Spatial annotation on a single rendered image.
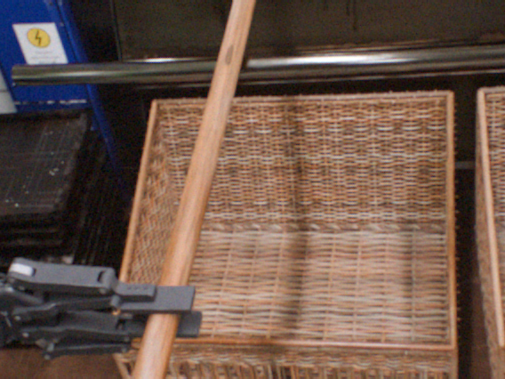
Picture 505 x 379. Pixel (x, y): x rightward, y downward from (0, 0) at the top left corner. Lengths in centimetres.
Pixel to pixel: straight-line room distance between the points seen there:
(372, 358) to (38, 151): 66
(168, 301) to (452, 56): 53
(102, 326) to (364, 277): 85
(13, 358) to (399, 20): 90
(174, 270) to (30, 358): 85
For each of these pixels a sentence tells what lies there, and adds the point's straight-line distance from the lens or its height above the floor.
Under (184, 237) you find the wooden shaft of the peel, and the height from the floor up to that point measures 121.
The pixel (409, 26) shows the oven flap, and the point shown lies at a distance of 164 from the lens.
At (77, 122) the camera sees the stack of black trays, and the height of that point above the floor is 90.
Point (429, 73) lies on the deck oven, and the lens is 171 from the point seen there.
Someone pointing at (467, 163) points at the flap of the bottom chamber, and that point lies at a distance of 179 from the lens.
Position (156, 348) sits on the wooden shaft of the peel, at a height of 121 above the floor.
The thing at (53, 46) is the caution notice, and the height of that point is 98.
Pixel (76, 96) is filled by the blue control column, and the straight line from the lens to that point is 180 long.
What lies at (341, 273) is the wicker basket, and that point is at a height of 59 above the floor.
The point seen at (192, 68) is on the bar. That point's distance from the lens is 127.
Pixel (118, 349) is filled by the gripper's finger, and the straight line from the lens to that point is 97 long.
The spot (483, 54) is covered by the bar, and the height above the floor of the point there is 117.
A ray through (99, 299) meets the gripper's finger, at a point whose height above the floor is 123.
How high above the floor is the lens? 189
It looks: 43 degrees down
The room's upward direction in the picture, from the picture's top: 11 degrees counter-clockwise
